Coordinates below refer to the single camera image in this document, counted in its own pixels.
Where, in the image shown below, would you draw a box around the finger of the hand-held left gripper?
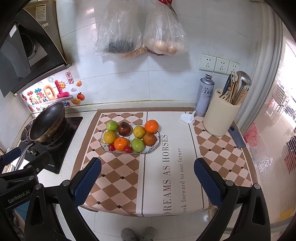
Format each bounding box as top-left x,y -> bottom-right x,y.
0,147 -> 22,166
0,152 -> 55,183

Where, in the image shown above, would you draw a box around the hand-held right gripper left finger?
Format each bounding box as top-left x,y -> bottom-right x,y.
24,157 -> 102,241

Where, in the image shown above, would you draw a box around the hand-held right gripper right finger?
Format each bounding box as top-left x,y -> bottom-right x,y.
194,158 -> 271,241

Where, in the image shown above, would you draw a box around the small orange tangerine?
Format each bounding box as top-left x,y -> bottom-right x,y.
114,137 -> 129,151

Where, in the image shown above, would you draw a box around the small green apple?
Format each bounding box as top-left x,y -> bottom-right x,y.
106,121 -> 119,132

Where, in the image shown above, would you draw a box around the large green apple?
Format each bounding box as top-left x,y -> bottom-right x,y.
131,138 -> 145,152

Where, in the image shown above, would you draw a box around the deer print plate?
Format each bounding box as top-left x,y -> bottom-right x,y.
100,125 -> 161,154

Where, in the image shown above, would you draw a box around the yellow-green citrus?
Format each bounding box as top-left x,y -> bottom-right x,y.
133,126 -> 146,139

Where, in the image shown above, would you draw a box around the large dull orange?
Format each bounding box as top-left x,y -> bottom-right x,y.
143,133 -> 157,146

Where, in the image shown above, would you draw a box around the bright orange tangerine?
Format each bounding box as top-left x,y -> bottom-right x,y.
145,120 -> 159,134

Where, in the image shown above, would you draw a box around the black gas stove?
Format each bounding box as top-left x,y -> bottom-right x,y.
17,116 -> 83,175

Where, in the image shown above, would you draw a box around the black wok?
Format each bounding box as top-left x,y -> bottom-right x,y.
16,101 -> 66,171

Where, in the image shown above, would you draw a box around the checkered table mat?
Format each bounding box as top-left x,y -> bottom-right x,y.
77,108 -> 258,217

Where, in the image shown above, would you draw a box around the yellow citrus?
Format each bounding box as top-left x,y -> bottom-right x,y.
103,131 -> 117,144

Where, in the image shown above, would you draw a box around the grey cleaver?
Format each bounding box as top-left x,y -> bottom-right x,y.
228,125 -> 247,149

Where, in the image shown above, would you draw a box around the dark red fruit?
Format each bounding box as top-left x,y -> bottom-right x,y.
118,122 -> 131,136

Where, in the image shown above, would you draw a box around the cream utensil holder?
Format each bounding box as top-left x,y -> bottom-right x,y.
203,88 -> 241,137

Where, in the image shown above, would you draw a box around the white tissue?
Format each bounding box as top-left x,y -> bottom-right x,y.
180,111 -> 196,124

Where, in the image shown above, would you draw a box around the grey slipper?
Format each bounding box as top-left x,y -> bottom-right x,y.
142,227 -> 156,241
121,228 -> 137,241

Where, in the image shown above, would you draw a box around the grey spray can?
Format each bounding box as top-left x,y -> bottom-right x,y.
194,74 -> 215,117

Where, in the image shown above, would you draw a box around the bundle of chopsticks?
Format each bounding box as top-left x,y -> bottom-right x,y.
228,71 -> 249,105

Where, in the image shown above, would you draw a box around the metal ladle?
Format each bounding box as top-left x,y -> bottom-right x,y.
236,71 -> 252,93

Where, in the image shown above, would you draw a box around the black range hood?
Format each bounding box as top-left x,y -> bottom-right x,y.
0,0 -> 72,98

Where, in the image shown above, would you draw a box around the clear plastic bag with eggs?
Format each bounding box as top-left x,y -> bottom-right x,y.
142,0 -> 187,56

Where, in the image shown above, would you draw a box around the colourful wall stickers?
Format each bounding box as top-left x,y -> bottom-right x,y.
20,71 -> 85,113

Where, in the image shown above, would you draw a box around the black handled knife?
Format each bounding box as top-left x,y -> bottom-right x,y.
220,74 -> 232,99

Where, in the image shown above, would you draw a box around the white wall socket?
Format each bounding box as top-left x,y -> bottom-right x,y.
228,61 -> 240,76
199,54 -> 217,72
214,57 -> 230,75

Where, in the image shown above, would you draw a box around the red handled scissors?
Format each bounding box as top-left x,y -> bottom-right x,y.
158,0 -> 178,17

